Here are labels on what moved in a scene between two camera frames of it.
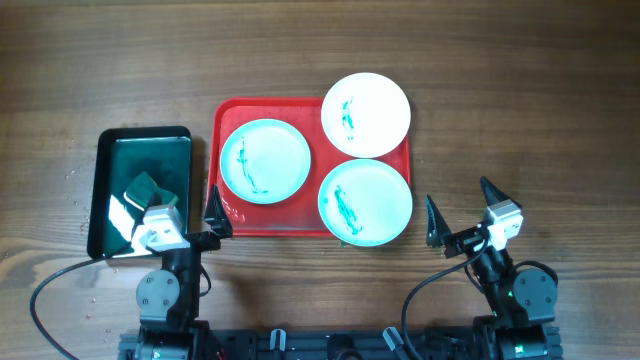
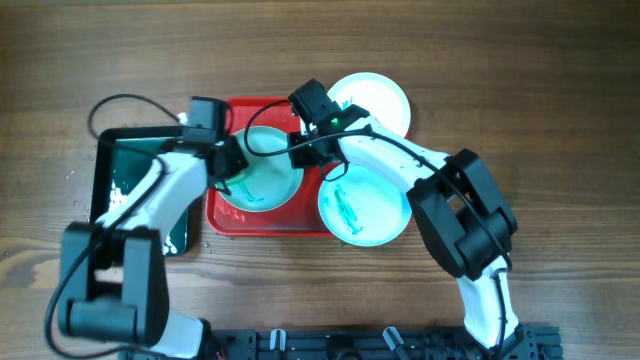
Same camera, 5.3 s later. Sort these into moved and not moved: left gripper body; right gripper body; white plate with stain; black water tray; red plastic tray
Moved: left gripper body; right gripper body
Not moved: white plate with stain; red plastic tray; black water tray
